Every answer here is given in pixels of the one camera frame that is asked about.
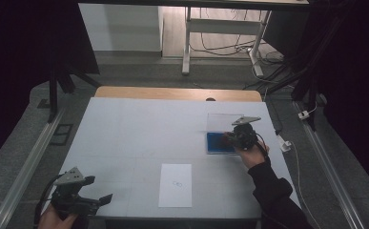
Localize wooden table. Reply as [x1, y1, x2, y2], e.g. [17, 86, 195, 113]
[94, 85, 263, 103]

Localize thin white cable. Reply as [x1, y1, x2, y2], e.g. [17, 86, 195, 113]
[288, 139, 323, 229]

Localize white table cover sheet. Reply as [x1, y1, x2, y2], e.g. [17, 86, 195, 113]
[47, 96, 300, 219]

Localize white cabinet panel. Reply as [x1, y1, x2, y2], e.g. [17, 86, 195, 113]
[78, 3, 165, 52]

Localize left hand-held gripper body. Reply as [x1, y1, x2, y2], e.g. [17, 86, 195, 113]
[50, 166, 101, 219]

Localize black floor plate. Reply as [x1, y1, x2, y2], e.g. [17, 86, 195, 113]
[49, 123, 74, 147]

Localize white paper sheet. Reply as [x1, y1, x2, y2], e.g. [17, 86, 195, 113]
[157, 163, 194, 209]

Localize person's left hand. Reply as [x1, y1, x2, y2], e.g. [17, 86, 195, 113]
[37, 204, 79, 229]

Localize blue ink pad box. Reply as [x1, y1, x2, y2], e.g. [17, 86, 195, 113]
[205, 113, 245, 156]

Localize person's right hand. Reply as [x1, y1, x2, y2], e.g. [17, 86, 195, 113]
[235, 139, 271, 170]

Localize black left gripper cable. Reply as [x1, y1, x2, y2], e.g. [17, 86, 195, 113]
[32, 174, 64, 229]

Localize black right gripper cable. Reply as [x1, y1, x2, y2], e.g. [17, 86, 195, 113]
[254, 133, 270, 157]

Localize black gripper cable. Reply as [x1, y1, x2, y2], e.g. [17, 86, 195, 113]
[32, 174, 64, 229]
[254, 133, 270, 157]

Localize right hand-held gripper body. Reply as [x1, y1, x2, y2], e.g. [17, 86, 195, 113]
[231, 115, 262, 152]

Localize tangle of floor cables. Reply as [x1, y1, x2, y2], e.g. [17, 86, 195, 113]
[190, 9, 285, 66]

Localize aluminium floor rail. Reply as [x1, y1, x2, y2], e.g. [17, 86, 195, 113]
[295, 101, 366, 229]
[0, 107, 66, 229]

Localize black stand legs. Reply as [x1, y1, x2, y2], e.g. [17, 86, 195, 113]
[243, 55, 328, 132]
[46, 61, 101, 124]

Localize white desk frame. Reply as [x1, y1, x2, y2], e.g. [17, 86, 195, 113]
[181, 6, 273, 78]

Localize black curtain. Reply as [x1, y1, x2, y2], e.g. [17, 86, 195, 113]
[0, 0, 101, 175]
[295, 0, 369, 198]

